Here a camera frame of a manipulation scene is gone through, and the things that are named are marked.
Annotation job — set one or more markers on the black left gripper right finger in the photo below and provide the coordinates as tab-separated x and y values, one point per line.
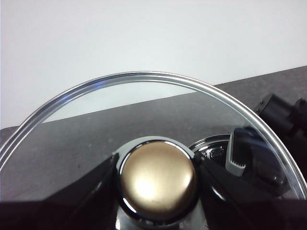
251	213

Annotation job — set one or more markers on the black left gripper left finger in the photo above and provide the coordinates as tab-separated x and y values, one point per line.
60	213

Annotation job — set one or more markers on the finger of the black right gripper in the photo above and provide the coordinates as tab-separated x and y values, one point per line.
236	153

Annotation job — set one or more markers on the glass lid with round knob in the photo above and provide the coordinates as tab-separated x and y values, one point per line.
156	172

